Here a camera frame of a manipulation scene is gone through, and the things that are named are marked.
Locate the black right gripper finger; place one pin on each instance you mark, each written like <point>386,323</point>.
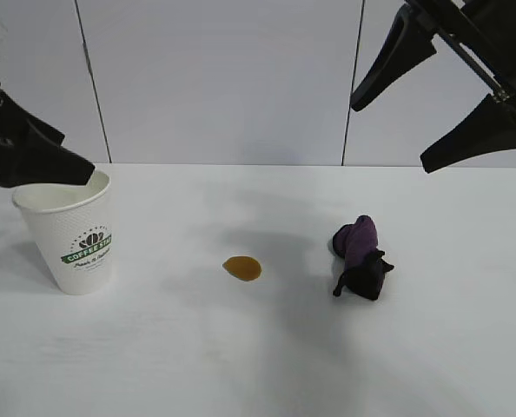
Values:
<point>490,128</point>
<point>399,52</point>

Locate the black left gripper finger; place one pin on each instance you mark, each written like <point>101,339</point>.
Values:
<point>45,167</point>
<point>28,128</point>

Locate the white paper coffee cup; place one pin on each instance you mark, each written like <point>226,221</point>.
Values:
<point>67,226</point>

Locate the purple and black cloth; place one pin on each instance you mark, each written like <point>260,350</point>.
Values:
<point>362,256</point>

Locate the brown coffee spill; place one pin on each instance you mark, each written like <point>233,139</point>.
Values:
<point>242,268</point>

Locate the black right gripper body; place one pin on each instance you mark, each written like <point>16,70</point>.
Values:
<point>501,39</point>

